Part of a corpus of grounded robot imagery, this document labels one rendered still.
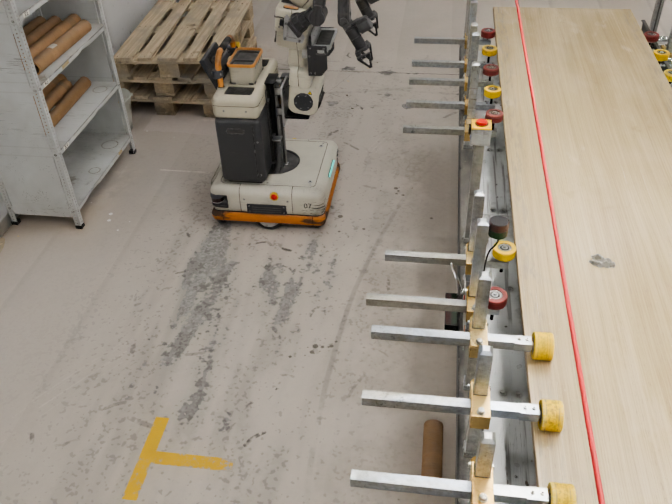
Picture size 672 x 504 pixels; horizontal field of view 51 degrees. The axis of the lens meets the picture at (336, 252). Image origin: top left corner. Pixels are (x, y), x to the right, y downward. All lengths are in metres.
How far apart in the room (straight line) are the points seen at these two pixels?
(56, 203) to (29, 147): 0.37
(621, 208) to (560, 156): 0.40
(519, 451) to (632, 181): 1.24
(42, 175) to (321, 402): 2.10
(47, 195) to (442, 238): 2.27
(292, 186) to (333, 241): 0.39
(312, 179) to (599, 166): 1.65
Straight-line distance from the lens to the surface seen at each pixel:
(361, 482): 1.78
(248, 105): 3.75
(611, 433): 2.03
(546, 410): 1.93
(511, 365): 2.51
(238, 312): 3.60
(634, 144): 3.27
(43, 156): 4.22
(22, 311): 3.96
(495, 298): 2.31
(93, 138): 5.07
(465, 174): 3.28
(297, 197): 3.93
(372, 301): 2.35
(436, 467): 2.88
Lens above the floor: 2.44
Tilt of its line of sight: 38 degrees down
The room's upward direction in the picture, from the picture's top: 2 degrees counter-clockwise
